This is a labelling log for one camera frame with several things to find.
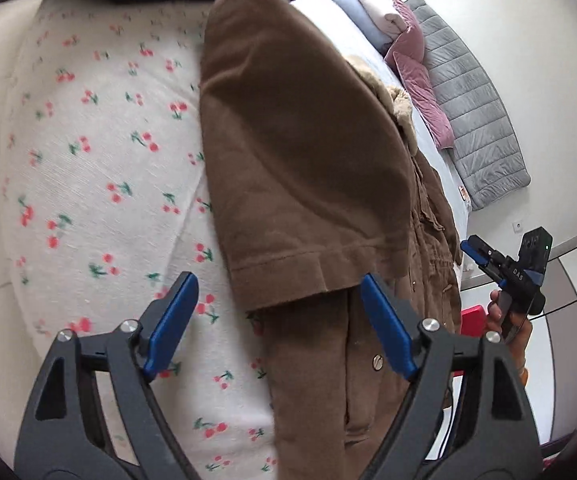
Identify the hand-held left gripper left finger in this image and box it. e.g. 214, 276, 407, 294
14, 271, 204, 480

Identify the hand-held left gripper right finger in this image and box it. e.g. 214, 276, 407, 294
359, 273, 544, 480

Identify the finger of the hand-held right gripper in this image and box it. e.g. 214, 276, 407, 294
460, 240, 508, 289
469, 234, 515, 267

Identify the brown coat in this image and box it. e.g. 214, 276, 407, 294
199, 0, 464, 480

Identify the person's right forearm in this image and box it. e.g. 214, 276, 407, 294
511, 352, 531, 388

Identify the person's right hand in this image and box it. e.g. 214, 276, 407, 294
485, 290, 534, 356

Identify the red box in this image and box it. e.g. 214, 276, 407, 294
461, 305, 486, 376

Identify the grey padded headboard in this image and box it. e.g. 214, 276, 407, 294
403, 0, 531, 212

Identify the pink velvet pillow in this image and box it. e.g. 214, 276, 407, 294
385, 0, 426, 68
393, 52, 454, 150

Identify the cherry print bed sheet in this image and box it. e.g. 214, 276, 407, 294
0, 0, 282, 480

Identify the folded light blue blanket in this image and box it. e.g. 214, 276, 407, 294
328, 0, 394, 53

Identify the folded cream blanket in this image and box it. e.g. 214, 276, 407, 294
345, 0, 409, 41

